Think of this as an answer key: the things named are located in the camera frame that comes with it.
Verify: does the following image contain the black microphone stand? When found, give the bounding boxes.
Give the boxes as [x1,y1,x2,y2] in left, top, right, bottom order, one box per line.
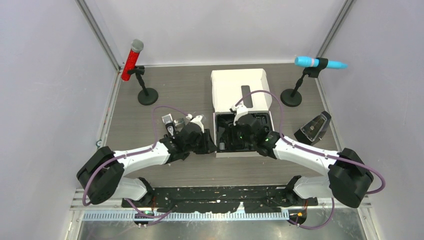
[280,65,325,107]
[127,66,159,106]

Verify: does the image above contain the black clear-window charger stand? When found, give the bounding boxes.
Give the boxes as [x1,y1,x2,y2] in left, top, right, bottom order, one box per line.
[294,111,332,146]

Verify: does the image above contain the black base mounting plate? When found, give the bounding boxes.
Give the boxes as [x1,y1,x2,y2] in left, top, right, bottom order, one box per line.
[132,185,318,214]

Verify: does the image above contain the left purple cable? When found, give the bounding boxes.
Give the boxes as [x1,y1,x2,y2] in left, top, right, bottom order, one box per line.
[82,105,195,226]

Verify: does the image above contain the black silver hair clipper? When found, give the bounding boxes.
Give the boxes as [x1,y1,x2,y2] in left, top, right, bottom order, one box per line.
[161,113,186,138]

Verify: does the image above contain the right black microphone stand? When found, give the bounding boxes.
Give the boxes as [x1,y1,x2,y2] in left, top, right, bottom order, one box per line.
[280,65,325,107]

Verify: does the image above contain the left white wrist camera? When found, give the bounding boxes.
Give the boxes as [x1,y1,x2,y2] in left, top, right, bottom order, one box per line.
[185,113,205,133]

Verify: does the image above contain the blue microphone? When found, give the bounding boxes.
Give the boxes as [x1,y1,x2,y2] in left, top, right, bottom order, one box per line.
[294,56,348,70]

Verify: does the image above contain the white hair clipper box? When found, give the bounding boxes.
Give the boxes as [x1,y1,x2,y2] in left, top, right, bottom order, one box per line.
[211,68,274,158]

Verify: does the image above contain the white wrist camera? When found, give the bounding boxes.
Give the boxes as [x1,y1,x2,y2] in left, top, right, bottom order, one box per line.
[230,103,249,126]
[185,113,205,133]

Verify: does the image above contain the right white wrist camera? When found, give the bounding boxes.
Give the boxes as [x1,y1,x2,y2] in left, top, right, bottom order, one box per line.
[230,103,249,126]

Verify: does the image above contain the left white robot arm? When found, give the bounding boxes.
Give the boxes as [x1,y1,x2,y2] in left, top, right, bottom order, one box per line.
[76,122,217,207]

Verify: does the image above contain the left black microphone stand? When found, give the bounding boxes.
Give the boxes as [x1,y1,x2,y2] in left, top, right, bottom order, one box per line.
[127,66,159,106]

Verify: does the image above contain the red glitter microphone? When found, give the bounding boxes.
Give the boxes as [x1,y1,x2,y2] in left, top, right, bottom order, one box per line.
[121,39,144,82]

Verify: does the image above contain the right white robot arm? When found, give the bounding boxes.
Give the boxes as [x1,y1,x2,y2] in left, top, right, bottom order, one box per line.
[233,114,374,208]

